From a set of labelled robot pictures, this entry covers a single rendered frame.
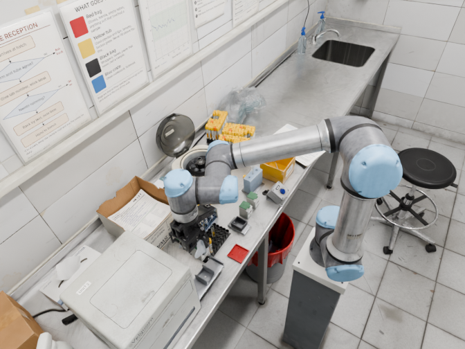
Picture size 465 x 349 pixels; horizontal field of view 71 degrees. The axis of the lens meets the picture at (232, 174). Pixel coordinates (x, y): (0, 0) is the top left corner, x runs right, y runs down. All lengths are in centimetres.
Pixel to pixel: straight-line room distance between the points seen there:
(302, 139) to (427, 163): 149
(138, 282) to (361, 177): 68
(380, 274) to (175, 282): 172
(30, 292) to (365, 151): 133
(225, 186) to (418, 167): 161
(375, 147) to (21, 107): 103
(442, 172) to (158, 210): 165
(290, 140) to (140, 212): 84
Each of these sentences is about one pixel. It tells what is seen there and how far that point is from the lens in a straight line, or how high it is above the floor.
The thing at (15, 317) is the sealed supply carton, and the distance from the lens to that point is 131.
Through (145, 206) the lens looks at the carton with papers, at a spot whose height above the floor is 94.
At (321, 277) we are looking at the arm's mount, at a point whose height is 91.
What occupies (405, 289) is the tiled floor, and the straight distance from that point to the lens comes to 249.
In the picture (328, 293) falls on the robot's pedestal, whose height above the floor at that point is 79.
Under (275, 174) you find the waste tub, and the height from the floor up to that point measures 94.
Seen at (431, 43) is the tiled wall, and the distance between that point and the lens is 335.
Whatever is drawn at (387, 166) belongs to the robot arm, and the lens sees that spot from 81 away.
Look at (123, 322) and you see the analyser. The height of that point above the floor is 118.
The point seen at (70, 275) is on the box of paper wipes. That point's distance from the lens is 146.
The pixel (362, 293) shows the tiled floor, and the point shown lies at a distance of 238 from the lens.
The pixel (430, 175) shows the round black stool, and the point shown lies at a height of 65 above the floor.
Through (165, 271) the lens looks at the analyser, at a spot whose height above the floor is 117.
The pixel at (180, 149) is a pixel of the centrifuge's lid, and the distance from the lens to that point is 171.
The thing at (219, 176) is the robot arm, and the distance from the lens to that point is 86.
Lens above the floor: 206
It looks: 45 degrees down
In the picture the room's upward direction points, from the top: 4 degrees counter-clockwise
